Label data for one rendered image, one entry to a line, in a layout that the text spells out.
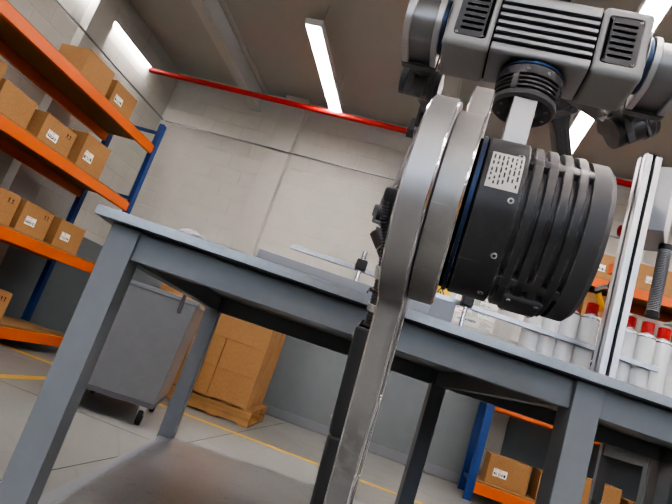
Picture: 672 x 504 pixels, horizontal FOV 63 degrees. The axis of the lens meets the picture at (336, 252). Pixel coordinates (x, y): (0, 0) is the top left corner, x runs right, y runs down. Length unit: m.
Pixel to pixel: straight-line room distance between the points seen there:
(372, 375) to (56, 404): 0.71
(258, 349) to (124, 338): 1.58
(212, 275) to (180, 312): 2.32
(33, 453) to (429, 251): 0.89
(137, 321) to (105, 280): 2.33
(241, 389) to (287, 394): 1.46
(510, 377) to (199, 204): 6.03
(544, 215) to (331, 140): 6.33
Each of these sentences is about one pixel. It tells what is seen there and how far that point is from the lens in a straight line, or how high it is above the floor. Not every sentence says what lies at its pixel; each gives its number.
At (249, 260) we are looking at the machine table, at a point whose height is 0.82.
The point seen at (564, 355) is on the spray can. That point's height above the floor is 0.91.
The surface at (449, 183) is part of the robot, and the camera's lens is 0.53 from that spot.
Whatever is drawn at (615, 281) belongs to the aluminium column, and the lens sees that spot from 1.62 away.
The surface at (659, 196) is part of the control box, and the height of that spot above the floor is 1.38.
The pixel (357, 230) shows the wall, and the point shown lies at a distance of 6.37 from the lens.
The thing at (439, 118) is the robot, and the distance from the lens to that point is 0.56.
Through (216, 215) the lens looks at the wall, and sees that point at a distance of 6.82.
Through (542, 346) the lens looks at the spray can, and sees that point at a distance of 1.66.
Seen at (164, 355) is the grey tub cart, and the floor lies 0.44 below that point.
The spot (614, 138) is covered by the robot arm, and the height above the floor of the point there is 1.39.
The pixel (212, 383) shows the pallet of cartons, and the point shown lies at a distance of 4.87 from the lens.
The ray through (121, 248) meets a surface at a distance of 1.18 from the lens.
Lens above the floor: 0.67
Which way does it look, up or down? 12 degrees up
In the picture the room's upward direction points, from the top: 19 degrees clockwise
